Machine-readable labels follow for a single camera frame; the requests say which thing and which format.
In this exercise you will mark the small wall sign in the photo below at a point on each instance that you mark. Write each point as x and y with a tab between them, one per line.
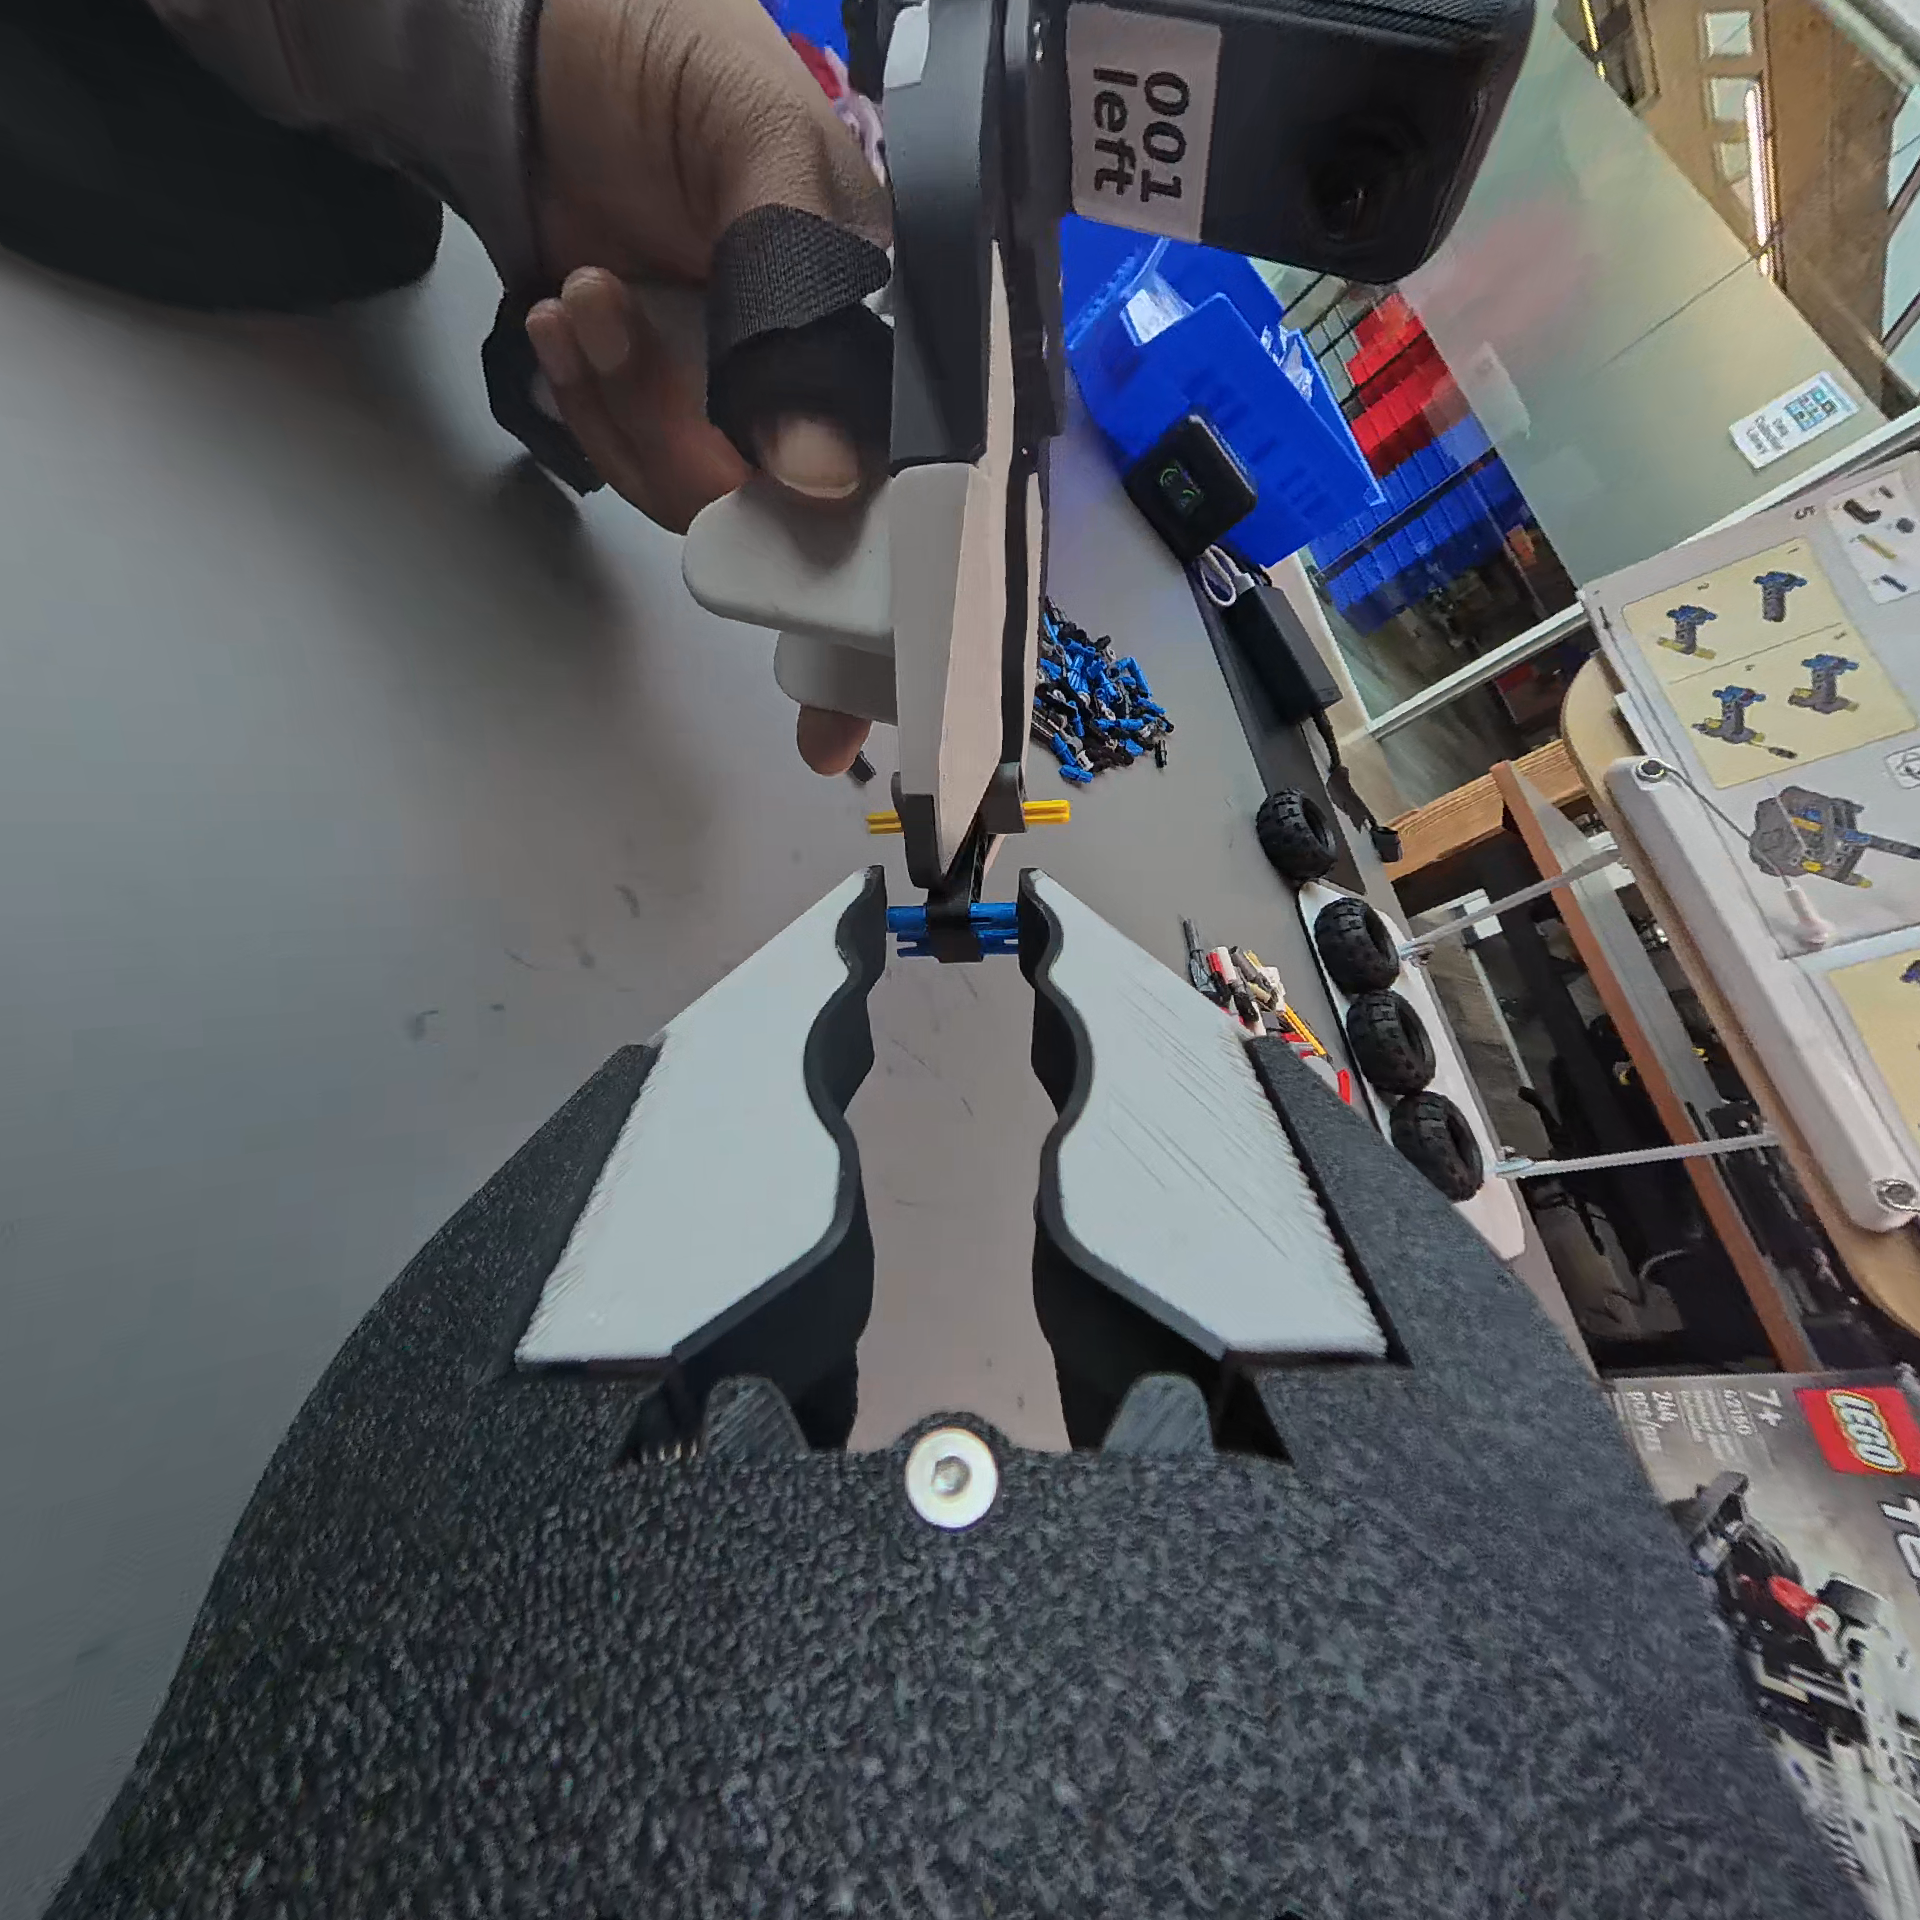
1793	421

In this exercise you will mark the wooden side table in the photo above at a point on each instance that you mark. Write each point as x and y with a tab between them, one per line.
1448	820

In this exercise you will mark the black toy tyre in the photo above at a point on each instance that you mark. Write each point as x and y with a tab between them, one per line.
1437	1146
1391	1044
1300	835
1358	944

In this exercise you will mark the small black toy brick assembly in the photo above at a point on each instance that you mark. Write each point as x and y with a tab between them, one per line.
944	927

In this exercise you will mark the building instruction booklet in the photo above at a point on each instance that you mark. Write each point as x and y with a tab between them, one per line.
1740	645

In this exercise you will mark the toy truck cardboard box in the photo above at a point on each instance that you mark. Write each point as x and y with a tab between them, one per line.
1799	1621

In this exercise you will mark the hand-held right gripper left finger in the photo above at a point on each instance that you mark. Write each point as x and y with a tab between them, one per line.
704	1186

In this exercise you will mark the black device with green light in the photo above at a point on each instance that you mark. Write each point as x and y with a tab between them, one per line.
1195	487

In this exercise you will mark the pile of red white bricks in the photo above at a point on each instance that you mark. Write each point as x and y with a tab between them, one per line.
1254	984

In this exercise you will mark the white book stand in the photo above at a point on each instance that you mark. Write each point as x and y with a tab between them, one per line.
1725	944

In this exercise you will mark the person's left forearm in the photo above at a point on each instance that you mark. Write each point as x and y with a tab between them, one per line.
376	91

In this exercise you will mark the grey desk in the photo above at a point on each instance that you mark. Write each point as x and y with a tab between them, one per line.
301	902

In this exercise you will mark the large blue plastic bin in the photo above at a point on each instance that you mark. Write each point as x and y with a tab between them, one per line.
1102	255

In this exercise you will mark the small blue plastic bin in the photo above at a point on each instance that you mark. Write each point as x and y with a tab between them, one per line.
1276	435

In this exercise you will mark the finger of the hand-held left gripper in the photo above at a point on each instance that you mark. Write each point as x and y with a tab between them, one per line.
961	645

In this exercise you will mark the person's left hand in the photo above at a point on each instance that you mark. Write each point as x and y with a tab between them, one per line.
661	136

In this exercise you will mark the pile of blue black pins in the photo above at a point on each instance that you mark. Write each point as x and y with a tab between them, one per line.
1102	698

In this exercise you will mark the black power adapter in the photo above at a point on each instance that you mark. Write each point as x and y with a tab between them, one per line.
1283	653

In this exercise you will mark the stack of red blue crates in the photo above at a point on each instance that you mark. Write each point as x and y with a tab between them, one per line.
1425	494

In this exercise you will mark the white tray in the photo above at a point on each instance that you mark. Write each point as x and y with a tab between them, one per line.
1494	1224

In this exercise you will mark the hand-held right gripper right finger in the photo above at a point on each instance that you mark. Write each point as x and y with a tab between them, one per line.
1184	1186

